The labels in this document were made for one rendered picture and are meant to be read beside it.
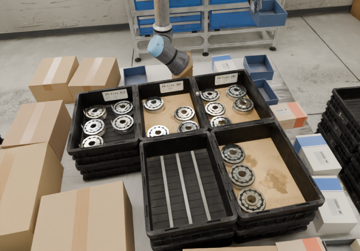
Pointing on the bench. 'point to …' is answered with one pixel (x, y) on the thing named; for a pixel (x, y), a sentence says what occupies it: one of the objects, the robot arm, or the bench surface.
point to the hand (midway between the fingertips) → (254, 10)
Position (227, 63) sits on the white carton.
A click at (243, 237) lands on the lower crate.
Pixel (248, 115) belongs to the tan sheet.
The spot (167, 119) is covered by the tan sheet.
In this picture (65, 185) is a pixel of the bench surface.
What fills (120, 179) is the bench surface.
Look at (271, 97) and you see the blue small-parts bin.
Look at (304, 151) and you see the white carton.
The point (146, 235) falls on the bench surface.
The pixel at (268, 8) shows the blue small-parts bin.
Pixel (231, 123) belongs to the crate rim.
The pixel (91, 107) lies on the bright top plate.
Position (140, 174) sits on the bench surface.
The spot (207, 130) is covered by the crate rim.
